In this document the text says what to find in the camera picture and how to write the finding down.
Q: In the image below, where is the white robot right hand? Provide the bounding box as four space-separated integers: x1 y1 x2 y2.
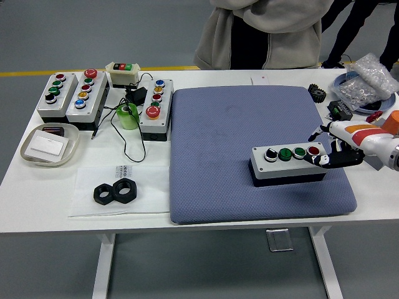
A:
304 120 399 169

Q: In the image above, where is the grey four-button control box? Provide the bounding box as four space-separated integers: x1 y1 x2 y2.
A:
249 142 332 187

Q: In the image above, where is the narrow grey emergency-stop button box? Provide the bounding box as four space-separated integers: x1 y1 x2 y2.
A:
138 78 175 143

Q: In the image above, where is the wide grey emergency-stop button box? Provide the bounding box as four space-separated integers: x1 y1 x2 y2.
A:
65 68 110 131

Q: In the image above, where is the black module with green terminal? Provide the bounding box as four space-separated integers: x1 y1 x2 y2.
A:
326 99 354 122

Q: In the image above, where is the blue round plate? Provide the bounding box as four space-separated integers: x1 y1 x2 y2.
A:
332 73 398 113

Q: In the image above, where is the bubble-wrap bag of washers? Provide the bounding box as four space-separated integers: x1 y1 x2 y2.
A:
330 52 399 112

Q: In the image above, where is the black toothed gear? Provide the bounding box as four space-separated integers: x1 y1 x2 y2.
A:
307 83 327 103

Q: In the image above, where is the person in black trousers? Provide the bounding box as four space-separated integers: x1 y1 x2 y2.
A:
320 0 399 71

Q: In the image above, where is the white table leg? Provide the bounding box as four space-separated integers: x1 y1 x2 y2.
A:
308 226 344 299
92 233 117 299

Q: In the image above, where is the blue-grey woven mat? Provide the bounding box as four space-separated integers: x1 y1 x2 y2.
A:
170 85 358 225

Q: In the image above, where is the black power adapter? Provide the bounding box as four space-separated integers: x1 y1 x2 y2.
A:
124 87 148 105

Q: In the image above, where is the green tape roll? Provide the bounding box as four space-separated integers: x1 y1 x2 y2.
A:
116 102 140 131

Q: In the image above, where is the large black hex nut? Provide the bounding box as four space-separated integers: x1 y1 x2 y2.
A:
112 177 139 204

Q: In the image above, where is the small black hex nut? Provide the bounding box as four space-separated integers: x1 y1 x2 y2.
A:
93 183 117 206

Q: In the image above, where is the clear printed plastic bag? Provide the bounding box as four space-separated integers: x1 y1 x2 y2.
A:
67 164 171 218

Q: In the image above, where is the white shallow tray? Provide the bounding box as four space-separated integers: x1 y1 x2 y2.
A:
20 123 80 168

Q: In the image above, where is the grey box with black knob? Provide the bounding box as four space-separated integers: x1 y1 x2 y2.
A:
36 72 79 124

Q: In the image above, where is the metal bracket under table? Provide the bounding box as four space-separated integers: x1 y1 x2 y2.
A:
266 228 295 252

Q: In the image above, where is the cream red-green switch box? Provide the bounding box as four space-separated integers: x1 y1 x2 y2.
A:
105 61 142 89

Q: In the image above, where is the thin black adapter cord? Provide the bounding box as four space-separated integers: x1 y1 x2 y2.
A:
90 72 153 163

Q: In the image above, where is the white wall switch panel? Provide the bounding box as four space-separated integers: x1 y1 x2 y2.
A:
24 130 70 163

